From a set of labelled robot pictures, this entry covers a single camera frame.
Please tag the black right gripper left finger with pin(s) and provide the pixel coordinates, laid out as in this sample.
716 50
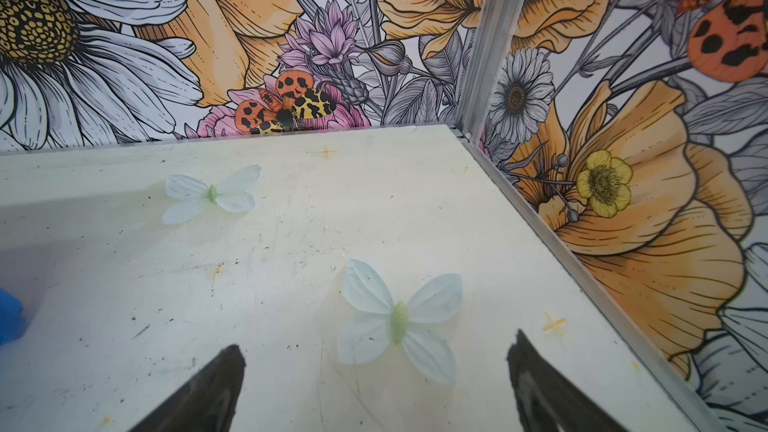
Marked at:
206 402

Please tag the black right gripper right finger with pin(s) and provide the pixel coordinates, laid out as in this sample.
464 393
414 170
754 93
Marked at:
546 400

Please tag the blue plastic bin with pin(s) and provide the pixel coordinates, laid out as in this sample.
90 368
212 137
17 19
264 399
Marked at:
12 320

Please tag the aluminium table edge rail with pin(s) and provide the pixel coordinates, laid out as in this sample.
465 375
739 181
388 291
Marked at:
684 398

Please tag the vertical aluminium corner post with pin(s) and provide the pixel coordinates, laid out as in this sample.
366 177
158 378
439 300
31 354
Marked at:
490 47

